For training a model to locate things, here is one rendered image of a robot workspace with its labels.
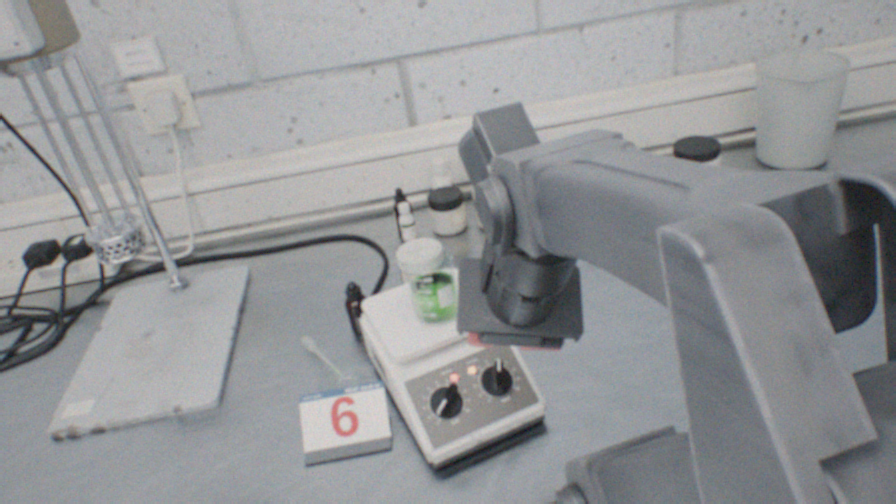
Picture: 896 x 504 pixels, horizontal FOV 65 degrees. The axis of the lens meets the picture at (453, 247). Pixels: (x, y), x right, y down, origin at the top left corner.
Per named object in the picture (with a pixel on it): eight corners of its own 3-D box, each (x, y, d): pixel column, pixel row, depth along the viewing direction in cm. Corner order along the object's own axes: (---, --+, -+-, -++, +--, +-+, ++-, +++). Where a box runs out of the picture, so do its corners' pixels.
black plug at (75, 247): (85, 264, 107) (79, 252, 106) (57, 269, 107) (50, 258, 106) (100, 241, 113) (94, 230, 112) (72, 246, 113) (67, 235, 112)
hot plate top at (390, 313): (501, 323, 73) (500, 316, 73) (395, 366, 70) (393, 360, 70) (455, 271, 83) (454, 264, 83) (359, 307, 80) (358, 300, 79)
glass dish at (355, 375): (330, 419, 77) (325, 404, 75) (316, 389, 81) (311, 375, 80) (376, 399, 78) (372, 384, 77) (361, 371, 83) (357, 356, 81)
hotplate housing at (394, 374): (550, 421, 72) (543, 362, 67) (432, 475, 68) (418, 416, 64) (460, 311, 89) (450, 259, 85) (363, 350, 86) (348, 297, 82)
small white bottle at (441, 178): (446, 216, 111) (437, 167, 107) (432, 210, 113) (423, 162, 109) (461, 208, 113) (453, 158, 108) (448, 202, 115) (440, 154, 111)
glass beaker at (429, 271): (471, 304, 76) (460, 241, 72) (450, 336, 72) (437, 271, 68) (422, 297, 79) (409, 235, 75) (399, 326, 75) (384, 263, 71)
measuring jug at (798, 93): (744, 129, 122) (750, 43, 114) (827, 127, 118) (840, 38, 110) (749, 178, 107) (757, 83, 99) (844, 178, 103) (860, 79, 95)
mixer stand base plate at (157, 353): (219, 406, 81) (216, 400, 80) (46, 440, 80) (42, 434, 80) (251, 268, 107) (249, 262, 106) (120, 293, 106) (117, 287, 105)
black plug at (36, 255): (48, 271, 107) (41, 259, 106) (19, 277, 107) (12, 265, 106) (64, 248, 113) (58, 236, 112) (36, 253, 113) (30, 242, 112)
